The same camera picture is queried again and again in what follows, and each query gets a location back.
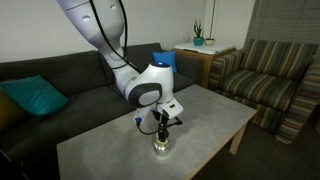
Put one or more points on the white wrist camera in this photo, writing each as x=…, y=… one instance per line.
x=140, y=114

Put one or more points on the blue cushion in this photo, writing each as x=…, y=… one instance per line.
x=168, y=57

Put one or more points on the teal cushion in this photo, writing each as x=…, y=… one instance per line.
x=35, y=94

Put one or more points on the round silver lid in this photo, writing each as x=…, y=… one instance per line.
x=159, y=143

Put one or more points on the wooden side table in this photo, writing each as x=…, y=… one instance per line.
x=197, y=66

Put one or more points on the grey top coffee table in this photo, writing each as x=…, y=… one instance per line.
x=123, y=150

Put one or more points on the window blinds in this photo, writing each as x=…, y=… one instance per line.
x=285, y=20

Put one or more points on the striped armchair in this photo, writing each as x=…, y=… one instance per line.
x=279, y=79

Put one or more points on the mustard yellow cushion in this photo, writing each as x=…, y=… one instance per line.
x=10, y=112

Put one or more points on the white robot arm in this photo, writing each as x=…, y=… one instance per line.
x=101, y=23

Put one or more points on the small white plant pot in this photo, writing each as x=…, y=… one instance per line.
x=209, y=41

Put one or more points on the silver tin with candle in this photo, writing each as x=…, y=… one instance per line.
x=162, y=151

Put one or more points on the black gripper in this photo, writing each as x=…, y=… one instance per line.
x=163, y=122

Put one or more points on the teal plant pot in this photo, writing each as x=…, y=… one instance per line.
x=198, y=40

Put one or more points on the dark grey sofa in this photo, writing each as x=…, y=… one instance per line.
x=29, y=147

